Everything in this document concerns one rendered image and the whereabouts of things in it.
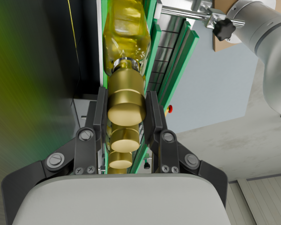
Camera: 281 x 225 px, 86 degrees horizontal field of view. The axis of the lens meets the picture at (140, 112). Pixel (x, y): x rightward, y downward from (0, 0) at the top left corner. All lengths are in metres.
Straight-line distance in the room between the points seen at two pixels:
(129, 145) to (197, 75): 0.78
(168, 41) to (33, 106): 0.32
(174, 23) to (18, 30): 0.29
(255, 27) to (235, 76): 0.41
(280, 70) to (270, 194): 7.18
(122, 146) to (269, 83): 0.48
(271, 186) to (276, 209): 0.73
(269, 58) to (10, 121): 0.61
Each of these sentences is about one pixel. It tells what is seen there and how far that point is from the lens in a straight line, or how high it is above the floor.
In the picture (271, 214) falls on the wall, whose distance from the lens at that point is 7.55.
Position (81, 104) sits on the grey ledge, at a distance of 0.56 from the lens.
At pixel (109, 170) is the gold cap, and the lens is 0.28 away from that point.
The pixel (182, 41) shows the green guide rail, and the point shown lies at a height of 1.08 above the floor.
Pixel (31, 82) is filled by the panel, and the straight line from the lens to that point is 0.24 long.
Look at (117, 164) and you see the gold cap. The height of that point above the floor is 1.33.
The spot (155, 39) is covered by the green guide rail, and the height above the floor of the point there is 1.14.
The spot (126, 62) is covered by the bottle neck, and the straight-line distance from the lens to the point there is 0.16.
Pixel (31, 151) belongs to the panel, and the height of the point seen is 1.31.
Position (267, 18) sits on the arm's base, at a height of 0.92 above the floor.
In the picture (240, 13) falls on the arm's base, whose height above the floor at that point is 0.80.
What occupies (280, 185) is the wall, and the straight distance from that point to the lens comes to 7.82.
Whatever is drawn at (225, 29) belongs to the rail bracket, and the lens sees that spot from 0.29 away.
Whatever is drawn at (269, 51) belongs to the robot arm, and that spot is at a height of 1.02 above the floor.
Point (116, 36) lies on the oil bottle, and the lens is 0.18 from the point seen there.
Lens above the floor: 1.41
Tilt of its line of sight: 39 degrees down
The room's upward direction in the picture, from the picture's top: 175 degrees clockwise
